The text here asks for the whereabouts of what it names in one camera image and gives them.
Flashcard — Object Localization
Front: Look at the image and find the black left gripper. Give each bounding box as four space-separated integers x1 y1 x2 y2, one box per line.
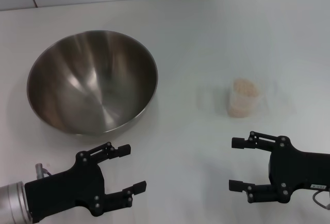
25 142 147 222

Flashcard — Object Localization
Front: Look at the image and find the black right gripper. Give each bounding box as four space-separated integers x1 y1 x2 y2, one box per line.
228 130 330 204

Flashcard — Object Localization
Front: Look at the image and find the stainless steel mixing bowl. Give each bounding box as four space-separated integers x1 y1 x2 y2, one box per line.
26 30 159 139

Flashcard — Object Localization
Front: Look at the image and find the left gripper cable connector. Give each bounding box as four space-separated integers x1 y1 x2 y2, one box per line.
35 163 52 181

